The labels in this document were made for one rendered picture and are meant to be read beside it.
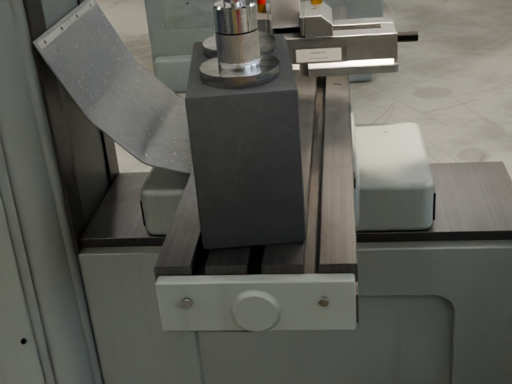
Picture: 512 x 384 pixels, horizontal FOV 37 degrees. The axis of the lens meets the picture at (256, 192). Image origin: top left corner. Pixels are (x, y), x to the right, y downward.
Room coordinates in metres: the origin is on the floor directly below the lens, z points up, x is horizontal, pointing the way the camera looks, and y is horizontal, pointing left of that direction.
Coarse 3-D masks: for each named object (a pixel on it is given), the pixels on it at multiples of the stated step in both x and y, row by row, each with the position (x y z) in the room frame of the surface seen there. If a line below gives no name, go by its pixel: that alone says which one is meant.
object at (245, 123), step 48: (192, 96) 0.78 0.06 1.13; (240, 96) 0.77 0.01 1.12; (288, 96) 0.77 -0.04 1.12; (192, 144) 0.77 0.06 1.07; (240, 144) 0.77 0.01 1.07; (288, 144) 0.77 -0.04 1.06; (240, 192) 0.77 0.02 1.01; (288, 192) 0.77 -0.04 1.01; (240, 240) 0.77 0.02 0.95; (288, 240) 0.77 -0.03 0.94
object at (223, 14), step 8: (248, 0) 0.84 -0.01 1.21; (216, 8) 0.82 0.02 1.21; (224, 8) 0.81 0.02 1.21; (232, 8) 0.81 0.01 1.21; (240, 8) 0.81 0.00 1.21; (248, 8) 0.82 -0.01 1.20; (256, 8) 0.83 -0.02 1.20; (216, 16) 0.82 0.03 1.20; (224, 16) 0.81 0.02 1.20; (232, 16) 0.81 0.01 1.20; (240, 16) 0.81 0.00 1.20
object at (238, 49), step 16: (256, 16) 0.83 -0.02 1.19; (224, 32) 0.81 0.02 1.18; (240, 32) 0.81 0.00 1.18; (256, 32) 0.82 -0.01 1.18; (224, 48) 0.82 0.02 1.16; (240, 48) 0.81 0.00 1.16; (256, 48) 0.82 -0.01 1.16; (224, 64) 0.82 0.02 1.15; (240, 64) 0.81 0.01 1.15; (256, 64) 0.82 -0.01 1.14
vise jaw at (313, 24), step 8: (304, 8) 1.45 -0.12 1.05; (312, 8) 1.45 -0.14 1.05; (320, 8) 1.44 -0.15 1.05; (328, 8) 1.48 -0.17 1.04; (304, 16) 1.39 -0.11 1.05; (312, 16) 1.39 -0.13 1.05; (320, 16) 1.39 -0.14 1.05; (328, 16) 1.42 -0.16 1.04; (304, 24) 1.39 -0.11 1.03; (312, 24) 1.39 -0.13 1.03; (320, 24) 1.39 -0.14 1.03; (328, 24) 1.38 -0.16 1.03; (304, 32) 1.39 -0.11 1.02; (312, 32) 1.39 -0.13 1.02; (320, 32) 1.39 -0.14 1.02; (328, 32) 1.38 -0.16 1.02
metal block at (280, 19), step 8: (272, 0) 1.43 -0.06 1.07; (280, 0) 1.43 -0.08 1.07; (288, 0) 1.42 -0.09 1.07; (296, 0) 1.42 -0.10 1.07; (272, 8) 1.43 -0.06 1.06; (280, 8) 1.43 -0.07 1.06; (288, 8) 1.42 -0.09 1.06; (296, 8) 1.42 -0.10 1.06; (272, 16) 1.43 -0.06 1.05; (280, 16) 1.43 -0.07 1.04; (288, 16) 1.42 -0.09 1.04; (296, 16) 1.42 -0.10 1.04; (272, 24) 1.43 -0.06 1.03; (280, 24) 1.43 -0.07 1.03; (288, 24) 1.42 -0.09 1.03; (296, 24) 1.42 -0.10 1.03
